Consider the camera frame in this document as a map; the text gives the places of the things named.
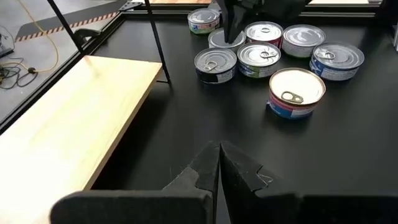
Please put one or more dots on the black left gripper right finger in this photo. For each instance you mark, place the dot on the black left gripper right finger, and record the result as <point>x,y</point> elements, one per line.
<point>311,211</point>

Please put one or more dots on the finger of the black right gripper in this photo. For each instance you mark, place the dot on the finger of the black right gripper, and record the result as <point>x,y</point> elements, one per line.
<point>228,18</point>
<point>244,14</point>

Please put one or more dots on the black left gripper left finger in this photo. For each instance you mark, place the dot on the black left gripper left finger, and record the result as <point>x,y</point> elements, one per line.
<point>140,208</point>

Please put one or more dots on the silver can dark blue label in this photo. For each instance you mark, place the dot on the silver can dark blue label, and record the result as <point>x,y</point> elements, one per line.
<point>215,65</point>

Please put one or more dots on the gold lid seafood can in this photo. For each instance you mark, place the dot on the gold lid seafood can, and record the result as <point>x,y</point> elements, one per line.
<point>297,90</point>

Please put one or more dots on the light wooden shelf board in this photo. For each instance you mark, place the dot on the light wooden shelf board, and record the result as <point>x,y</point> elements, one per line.
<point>62,124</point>

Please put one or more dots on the black table mat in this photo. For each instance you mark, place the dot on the black table mat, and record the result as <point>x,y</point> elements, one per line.
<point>342,140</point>

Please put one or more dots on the silver can blue white label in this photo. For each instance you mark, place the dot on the silver can blue white label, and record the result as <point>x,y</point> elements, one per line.
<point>337,60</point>

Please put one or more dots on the hazard striped floor mat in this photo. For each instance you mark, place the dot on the hazard striped floor mat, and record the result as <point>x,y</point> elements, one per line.
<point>77,15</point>

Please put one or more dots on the black floor equipment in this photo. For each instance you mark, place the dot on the black floor equipment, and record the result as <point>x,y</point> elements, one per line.
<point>4,42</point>

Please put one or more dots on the black frame wooden shelf rack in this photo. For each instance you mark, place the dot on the black frame wooden shelf rack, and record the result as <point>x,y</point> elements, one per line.
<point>157,40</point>

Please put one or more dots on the silver aluminium post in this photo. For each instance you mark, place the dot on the silver aluminium post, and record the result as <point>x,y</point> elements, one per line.
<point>395,37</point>

